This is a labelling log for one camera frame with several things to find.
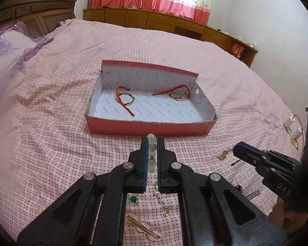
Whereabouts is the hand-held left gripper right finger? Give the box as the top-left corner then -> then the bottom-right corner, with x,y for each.
156,136 -> 289,246

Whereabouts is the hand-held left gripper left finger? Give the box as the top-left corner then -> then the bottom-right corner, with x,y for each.
17,136 -> 149,246

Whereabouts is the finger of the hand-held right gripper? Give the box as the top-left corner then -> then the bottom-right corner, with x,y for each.
239,141 -> 269,159
232,143 -> 267,167

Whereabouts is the pale bead bracelet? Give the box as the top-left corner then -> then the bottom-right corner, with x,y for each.
147,133 -> 171,217

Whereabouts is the gold earring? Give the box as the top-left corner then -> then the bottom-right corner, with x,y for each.
215,147 -> 233,161

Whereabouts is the red cardboard box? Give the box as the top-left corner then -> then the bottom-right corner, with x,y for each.
85,60 -> 218,137

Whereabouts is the pink flower hair clip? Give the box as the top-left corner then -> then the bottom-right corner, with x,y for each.
126,213 -> 162,242

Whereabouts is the person's right hand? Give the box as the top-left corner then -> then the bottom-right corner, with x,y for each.
269,197 -> 308,229

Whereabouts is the white power strip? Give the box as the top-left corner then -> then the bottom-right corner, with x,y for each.
283,115 -> 305,150

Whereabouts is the pink checked bedspread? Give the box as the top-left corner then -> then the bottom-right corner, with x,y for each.
0,18 -> 306,246

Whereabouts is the red gift box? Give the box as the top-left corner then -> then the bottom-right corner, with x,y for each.
231,42 -> 245,58

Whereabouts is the low wooden cabinet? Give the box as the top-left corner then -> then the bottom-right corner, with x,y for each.
83,7 -> 259,68

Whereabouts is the purple floral pillow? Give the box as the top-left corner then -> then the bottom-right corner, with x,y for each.
0,22 -> 54,82

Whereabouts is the dark wooden headboard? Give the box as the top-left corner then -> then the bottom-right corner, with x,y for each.
0,0 -> 77,39

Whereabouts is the red string bracelet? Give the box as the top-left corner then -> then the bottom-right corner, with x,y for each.
153,84 -> 192,101
115,87 -> 136,117

